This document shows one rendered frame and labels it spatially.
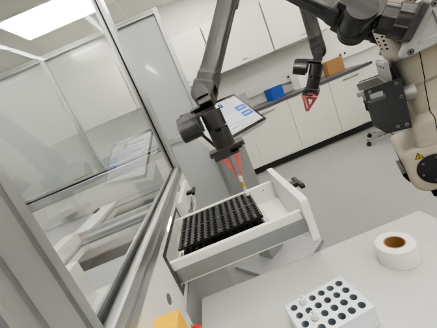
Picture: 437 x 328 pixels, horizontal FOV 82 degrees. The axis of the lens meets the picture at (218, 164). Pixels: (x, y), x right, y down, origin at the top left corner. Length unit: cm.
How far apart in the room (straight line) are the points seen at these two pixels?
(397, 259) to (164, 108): 199
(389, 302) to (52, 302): 51
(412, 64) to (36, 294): 101
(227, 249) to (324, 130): 346
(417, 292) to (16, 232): 59
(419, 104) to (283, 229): 64
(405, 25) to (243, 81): 362
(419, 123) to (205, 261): 78
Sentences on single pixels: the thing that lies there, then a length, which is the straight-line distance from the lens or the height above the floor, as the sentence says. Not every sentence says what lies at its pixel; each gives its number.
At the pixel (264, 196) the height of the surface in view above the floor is 86.
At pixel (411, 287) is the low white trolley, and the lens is 60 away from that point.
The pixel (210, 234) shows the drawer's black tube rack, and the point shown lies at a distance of 64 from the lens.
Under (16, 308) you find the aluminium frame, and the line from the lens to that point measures 29.
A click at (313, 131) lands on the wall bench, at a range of 389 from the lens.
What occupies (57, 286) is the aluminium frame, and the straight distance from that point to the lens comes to 32.
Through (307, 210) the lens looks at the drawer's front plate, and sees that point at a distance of 59.
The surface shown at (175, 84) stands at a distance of 227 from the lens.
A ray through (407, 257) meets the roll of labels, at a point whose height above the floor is 79.
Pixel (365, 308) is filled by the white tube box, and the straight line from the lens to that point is 52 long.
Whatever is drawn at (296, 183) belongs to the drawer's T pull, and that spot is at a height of 91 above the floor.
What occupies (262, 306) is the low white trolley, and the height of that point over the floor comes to 76.
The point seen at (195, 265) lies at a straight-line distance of 62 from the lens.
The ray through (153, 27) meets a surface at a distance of 237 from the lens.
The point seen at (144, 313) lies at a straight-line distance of 46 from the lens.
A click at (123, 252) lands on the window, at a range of 48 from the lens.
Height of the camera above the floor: 118
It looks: 13 degrees down
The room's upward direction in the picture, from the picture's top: 23 degrees counter-clockwise
